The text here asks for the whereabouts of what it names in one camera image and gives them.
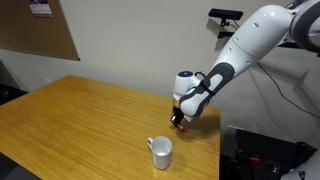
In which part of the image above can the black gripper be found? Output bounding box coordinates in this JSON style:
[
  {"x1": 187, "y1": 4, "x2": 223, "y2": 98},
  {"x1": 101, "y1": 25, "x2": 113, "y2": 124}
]
[{"x1": 169, "y1": 105, "x2": 186, "y2": 129}]

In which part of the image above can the white ceramic mug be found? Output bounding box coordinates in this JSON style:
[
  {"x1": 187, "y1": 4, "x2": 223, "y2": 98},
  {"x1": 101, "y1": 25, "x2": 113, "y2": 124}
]
[{"x1": 147, "y1": 135, "x2": 174, "y2": 170}]

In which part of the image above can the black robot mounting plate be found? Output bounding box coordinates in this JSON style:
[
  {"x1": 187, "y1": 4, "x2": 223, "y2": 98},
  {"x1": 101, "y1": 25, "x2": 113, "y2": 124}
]
[{"x1": 233, "y1": 129, "x2": 318, "y2": 180}]

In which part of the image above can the brown cork board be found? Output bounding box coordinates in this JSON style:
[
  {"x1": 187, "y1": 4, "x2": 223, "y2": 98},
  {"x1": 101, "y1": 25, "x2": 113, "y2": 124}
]
[{"x1": 0, "y1": 0, "x2": 81, "y2": 62}]

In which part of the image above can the black camera mount rod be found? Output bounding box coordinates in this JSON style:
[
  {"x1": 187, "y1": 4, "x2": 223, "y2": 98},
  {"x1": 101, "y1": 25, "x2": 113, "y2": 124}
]
[{"x1": 217, "y1": 19, "x2": 236, "y2": 39}]

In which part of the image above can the thin black camera cable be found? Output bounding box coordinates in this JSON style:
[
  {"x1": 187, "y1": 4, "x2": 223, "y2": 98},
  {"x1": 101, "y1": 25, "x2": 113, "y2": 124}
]
[{"x1": 233, "y1": 19, "x2": 320, "y2": 120}]

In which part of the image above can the black stereo camera bar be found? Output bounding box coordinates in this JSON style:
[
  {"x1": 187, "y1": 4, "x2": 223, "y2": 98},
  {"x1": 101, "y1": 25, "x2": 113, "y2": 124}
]
[{"x1": 208, "y1": 8, "x2": 244, "y2": 21}]

